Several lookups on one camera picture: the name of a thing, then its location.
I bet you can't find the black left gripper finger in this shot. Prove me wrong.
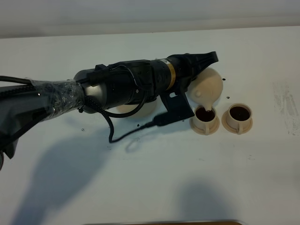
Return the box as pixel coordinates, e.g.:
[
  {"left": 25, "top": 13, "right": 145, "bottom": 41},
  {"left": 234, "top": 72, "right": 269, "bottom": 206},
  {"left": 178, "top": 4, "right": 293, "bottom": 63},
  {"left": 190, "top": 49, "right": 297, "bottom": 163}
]
[{"left": 187, "top": 52, "right": 219, "bottom": 70}]

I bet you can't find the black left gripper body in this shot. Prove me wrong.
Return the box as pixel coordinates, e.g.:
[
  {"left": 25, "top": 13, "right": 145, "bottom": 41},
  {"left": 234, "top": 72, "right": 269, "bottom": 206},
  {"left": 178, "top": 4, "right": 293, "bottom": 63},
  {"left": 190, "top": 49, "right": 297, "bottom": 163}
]
[{"left": 168, "top": 54, "right": 202, "bottom": 90}]

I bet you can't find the beige ceramic teapot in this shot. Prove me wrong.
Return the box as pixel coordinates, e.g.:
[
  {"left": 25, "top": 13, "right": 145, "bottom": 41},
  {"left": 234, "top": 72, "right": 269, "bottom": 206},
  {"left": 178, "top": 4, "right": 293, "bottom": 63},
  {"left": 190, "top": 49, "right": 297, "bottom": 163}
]
[{"left": 187, "top": 68, "right": 223, "bottom": 111}]

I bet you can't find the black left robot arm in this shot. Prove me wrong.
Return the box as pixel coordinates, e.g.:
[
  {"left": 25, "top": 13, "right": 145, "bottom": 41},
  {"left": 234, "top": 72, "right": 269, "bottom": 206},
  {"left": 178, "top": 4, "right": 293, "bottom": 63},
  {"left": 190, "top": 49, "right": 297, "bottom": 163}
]
[{"left": 0, "top": 52, "right": 218, "bottom": 158}]

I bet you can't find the beige round teapot saucer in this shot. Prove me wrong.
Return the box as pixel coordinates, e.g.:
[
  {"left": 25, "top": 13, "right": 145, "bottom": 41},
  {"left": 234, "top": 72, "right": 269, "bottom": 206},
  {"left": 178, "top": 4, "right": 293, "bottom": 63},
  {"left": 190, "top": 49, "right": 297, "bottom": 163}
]
[{"left": 116, "top": 100, "right": 158, "bottom": 119}]

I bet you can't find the left beige teacup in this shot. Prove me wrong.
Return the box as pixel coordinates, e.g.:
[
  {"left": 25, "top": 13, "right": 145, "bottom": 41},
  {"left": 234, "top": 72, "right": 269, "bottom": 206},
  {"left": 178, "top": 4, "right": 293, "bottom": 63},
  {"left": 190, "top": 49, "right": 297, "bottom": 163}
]
[{"left": 195, "top": 106, "right": 217, "bottom": 121}]

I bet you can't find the beige teacup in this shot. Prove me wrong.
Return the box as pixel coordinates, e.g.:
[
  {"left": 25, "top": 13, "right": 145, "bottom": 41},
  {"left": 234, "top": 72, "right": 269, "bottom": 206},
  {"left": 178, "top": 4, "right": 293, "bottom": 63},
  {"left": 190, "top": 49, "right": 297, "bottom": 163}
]
[
  {"left": 225, "top": 103, "right": 253, "bottom": 135},
  {"left": 195, "top": 106, "right": 217, "bottom": 121}
]

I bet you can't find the left beige cup saucer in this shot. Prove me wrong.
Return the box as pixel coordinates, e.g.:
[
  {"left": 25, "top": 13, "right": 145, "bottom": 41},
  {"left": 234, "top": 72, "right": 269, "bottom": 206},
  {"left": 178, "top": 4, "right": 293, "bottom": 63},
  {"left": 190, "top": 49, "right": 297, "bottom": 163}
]
[{"left": 189, "top": 116, "right": 220, "bottom": 135}]

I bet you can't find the beige cup saucer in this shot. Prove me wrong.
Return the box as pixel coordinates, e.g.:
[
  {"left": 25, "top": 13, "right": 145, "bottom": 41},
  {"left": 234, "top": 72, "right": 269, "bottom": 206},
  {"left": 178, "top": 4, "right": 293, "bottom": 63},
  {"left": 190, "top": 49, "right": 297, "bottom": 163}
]
[
  {"left": 189, "top": 116, "right": 220, "bottom": 135},
  {"left": 222, "top": 110, "right": 253, "bottom": 135}
]

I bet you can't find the right beige cup saucer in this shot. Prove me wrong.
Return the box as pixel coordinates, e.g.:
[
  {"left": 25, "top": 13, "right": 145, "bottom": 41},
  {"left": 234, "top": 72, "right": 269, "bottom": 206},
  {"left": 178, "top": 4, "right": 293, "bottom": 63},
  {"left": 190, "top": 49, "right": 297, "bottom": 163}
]
[{"left": 222, "top": 110, "right": 253, "bottom": 135}]

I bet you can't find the right beige teacup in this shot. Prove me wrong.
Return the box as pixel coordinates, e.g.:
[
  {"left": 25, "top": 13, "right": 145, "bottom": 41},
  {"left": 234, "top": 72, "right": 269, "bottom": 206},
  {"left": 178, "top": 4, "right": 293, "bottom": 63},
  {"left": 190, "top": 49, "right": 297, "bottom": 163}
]
[{"left": 225, "top": 103, "right": 253, "bottom": 135}]

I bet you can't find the black braided camera cable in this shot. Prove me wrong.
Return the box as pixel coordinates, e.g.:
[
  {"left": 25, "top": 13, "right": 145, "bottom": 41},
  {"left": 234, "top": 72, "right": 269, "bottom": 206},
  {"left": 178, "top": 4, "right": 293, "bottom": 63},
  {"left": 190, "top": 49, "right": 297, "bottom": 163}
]
[{"left": 84, "top": 93, "right": 158, "bottom": 144}]

